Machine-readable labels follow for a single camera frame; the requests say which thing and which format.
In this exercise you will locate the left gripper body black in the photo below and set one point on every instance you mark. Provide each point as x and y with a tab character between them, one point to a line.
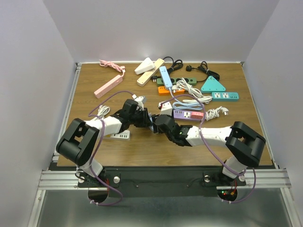
139	119

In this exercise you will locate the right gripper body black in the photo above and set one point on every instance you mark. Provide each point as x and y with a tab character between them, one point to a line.
155	128

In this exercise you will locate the white usb power strip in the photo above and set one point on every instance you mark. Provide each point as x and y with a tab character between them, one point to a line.
124	136

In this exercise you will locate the round light blue socket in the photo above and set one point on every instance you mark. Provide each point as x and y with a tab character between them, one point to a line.
150	118

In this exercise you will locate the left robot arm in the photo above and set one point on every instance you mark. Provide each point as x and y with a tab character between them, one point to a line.
78	141

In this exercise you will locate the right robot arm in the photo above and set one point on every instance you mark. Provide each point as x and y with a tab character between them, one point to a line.
245	144

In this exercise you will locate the small black two-pin plug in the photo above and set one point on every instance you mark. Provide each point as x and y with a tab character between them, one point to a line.
154	78

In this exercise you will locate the purple pink power strip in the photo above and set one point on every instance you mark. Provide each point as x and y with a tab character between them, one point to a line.
187	115

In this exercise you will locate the orange power strip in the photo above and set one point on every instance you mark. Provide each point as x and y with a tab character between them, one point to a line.
162	91

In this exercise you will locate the beige wooden power strip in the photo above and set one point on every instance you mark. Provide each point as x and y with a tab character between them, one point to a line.
145	77

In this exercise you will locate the light blue power strip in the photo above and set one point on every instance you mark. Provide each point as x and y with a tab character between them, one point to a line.
165	77

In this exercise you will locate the white triangular power strip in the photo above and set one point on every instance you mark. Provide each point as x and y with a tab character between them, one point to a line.
146	65

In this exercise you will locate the teal long power strip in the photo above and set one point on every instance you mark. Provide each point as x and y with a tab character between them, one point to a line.
225	96

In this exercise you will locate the teal triangular power strip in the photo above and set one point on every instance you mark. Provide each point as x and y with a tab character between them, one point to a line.
212	85

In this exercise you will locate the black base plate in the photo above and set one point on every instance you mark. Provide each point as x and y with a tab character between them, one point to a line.
156	181

